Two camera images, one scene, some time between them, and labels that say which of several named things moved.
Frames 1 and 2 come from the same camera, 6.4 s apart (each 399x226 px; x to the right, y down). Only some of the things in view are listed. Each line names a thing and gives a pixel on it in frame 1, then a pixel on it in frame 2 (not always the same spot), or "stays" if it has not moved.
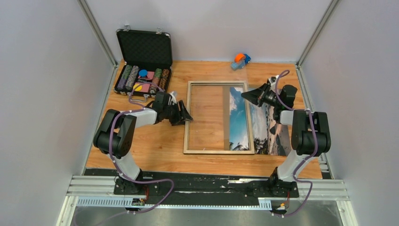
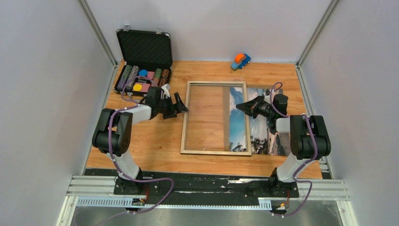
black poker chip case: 147,64 stays
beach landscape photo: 269,138 stays
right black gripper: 253,95 → 250,108
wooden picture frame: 187,124 stays
